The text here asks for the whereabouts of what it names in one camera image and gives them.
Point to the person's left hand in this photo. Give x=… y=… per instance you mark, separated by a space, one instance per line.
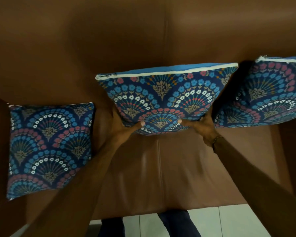
x=120 y=132

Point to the person's blue trousers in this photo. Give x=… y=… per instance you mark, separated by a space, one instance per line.
x=174 y=224

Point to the person's left forearm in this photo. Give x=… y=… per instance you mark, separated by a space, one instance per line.
x=71 y=190

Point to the brown leather sofa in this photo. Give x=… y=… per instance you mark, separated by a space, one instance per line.
x=148 y=46

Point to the person's left thumb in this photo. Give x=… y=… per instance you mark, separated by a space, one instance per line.
x=135 y=126

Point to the blue floral patterned cushion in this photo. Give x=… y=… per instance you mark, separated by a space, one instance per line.
x=166 y=96
x=49 y=150
x=261 y=93

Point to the person's right hand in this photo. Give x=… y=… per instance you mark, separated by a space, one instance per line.
x=203 y=128

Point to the person's right thumb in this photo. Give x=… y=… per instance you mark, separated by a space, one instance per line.
x=187 y=122

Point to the person's right forearm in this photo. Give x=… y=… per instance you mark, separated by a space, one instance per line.
x=259 y=192

